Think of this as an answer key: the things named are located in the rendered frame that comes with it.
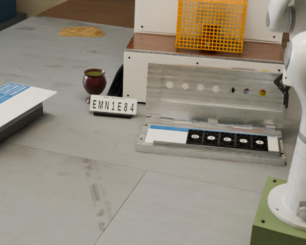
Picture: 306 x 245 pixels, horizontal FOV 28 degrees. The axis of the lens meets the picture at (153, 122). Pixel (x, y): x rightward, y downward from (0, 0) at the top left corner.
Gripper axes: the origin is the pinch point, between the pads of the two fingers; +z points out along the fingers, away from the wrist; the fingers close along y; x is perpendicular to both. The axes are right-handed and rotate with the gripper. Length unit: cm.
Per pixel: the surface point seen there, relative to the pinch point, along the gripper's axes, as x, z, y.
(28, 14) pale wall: 196, -7, -182
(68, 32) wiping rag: 90, -7, -110
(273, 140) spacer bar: 0.8, 12.5, -6.3
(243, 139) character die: -1.9, 12.3, -15.2
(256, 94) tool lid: 7.8, -0.2, -13.1
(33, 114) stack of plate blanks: -5, 10, -83
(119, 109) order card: 8, 9, -58
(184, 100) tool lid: 4.9, 3.3, -35.5
